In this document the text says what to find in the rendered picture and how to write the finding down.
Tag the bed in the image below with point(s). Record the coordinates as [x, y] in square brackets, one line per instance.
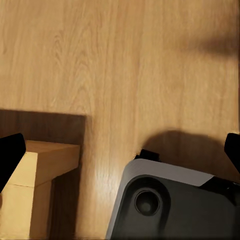
[26, 201]

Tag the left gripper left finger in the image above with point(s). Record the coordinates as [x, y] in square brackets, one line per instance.
[12, 149]

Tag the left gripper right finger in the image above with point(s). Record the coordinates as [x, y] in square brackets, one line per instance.
[232, 149]

